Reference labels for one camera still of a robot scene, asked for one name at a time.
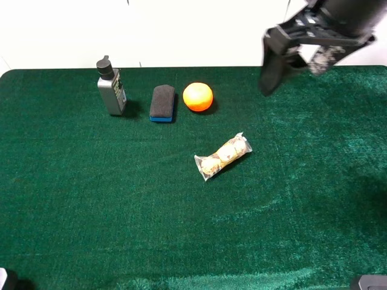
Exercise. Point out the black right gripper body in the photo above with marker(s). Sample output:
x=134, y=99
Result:
x=325, y=23

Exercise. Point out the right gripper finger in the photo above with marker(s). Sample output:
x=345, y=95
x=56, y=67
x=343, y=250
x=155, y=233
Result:
x=325, y=57
x=272, y=70

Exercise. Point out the orange fruit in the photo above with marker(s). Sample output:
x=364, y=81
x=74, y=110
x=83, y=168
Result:
x=198, y=97

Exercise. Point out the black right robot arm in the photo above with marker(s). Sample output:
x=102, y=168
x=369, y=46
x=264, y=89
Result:
x=317, y=37

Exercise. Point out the dark object bottom right corner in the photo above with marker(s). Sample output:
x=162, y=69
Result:
x=369, y=282

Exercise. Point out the clear pack of chocolate balls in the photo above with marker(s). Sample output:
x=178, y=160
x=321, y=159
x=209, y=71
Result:
x=233, y=149

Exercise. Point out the blue and grey board eraser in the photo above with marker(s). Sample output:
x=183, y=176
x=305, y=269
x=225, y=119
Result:
x=162, y=104

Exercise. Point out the grey bottle with black cap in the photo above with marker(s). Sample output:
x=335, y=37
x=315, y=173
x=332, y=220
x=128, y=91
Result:
x=110, y=87

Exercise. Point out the green felt table mat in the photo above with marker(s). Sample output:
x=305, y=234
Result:
x=91, y=201

